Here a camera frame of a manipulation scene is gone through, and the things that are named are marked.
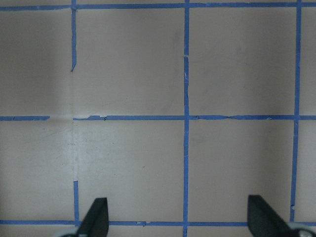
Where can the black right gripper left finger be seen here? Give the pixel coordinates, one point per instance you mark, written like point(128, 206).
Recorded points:
point(96, 221)

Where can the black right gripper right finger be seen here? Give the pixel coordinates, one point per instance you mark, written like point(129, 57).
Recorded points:
point(263, 221)

